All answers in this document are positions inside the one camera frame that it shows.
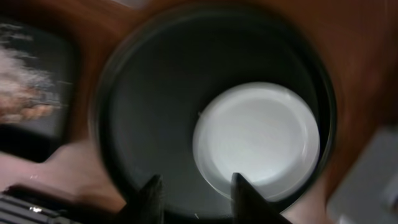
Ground black aluminium rail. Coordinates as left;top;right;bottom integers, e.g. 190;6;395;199
1;194;80;224

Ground food scraps with rice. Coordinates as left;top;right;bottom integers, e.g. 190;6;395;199
1;47;61;124

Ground black rectangular bin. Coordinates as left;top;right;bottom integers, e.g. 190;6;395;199
1;17;79;162

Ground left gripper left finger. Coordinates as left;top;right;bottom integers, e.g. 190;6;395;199
116;175;164;224

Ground round black tray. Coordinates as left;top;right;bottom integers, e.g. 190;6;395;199
90;2;337;223

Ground grey plate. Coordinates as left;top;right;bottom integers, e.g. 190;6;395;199
193;83;320;202

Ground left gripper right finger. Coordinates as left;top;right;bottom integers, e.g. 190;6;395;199
231;173;292;224

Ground grey dishwasher rack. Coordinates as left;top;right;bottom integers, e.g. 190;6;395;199
327;127;397;224

